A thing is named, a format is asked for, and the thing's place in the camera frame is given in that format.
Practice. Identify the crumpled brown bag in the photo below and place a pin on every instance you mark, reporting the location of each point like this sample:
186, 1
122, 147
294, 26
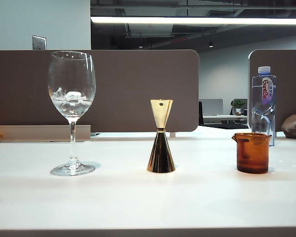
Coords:
294, 127

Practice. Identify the narrow brown desk partition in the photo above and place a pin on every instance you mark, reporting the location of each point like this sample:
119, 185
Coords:
288, 86

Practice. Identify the metal wall switch plate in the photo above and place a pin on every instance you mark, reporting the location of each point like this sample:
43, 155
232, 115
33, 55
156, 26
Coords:
39, 42

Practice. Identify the white ceiling light strip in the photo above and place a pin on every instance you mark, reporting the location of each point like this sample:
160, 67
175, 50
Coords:
187, 20

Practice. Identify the white partition foot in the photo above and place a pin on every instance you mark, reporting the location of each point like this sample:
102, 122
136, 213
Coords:
172, 134

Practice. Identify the clear ice pile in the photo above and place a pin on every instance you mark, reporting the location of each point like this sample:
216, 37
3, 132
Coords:
71, 98

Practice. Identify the black ceiling spot lamp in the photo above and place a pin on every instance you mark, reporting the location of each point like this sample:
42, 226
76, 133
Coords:
210, 45

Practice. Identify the gold metal jigger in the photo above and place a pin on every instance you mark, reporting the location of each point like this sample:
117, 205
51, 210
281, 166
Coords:
160, 155

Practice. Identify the clear plastic water bottle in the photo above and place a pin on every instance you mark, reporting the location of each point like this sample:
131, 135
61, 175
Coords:
264, 98

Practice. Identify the grey background monitor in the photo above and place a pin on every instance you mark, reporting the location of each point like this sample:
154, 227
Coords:
212, 107

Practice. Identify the clear wine glass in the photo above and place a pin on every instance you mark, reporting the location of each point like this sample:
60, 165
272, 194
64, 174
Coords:
72, 74

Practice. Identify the wide brown desk partition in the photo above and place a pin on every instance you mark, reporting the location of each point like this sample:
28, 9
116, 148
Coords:
128, 86

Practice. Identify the green potted plant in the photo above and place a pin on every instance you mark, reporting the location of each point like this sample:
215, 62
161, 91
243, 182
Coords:
238, 105

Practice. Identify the small amber measuring cup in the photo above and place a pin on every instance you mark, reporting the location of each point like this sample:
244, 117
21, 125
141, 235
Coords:
252, 155

